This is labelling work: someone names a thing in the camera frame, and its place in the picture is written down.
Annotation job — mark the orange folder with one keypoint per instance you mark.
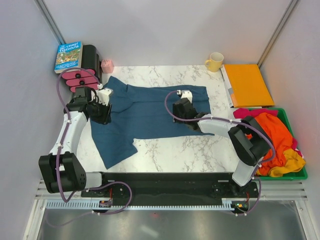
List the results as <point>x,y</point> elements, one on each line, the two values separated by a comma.
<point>248,85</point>

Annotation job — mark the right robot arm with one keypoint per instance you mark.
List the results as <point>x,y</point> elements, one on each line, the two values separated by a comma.
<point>250,142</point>

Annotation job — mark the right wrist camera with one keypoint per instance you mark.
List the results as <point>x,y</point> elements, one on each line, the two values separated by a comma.
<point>185,94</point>

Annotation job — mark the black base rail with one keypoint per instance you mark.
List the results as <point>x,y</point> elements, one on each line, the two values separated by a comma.
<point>171,188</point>

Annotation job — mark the yellow t shirt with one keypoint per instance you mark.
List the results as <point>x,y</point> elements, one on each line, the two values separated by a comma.
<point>283,163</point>

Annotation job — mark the small pink box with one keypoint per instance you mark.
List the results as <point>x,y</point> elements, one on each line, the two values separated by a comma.
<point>107,66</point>

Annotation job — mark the black pink organizer rack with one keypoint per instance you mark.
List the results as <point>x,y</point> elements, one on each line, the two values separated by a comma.
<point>79,78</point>

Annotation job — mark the blue t shirt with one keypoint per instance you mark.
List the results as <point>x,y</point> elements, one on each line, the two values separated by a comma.
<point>140,113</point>

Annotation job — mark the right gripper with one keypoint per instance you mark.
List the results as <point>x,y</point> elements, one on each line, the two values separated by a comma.
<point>175,112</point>

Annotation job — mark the blue treehouse book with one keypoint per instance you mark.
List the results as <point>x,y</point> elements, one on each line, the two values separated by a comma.
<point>68,55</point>

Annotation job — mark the white board under folder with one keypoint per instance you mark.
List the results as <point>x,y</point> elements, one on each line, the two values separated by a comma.
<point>228,87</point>

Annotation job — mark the yellow mug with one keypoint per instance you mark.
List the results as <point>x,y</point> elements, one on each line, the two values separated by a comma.
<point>214,62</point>

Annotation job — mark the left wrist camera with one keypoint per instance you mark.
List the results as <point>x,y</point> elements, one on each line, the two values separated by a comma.
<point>104,94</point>

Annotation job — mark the green plastic bin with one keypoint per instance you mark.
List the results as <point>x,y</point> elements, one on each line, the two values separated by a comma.
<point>302,174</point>

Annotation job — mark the orange t shirt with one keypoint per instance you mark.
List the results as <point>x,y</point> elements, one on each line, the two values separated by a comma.
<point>276,131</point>

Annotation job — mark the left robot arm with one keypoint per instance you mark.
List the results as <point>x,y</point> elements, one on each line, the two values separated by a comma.
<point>60,169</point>

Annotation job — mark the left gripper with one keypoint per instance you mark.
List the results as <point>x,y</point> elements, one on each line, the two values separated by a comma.
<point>105,118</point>

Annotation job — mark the magenta t shirt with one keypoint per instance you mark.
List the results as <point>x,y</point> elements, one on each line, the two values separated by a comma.
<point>244,112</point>

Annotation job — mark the white slotted cable duct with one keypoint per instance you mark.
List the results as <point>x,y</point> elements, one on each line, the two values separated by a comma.
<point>95,204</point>

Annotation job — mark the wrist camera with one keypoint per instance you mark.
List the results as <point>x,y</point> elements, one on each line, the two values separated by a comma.
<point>185,94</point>
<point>104,94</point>

